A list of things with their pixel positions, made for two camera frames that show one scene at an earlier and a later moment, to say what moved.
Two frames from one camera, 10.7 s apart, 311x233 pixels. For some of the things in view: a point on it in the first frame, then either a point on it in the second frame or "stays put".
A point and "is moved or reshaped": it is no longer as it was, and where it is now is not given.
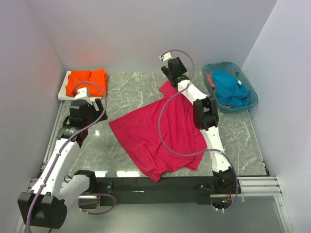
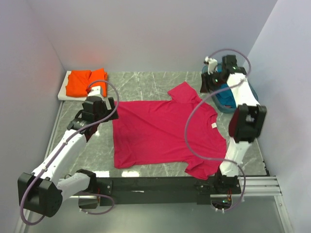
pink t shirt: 137,129 is moved or reshaped
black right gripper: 164,70 -> 205,88
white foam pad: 61,95 stays put
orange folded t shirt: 95,81 stays put
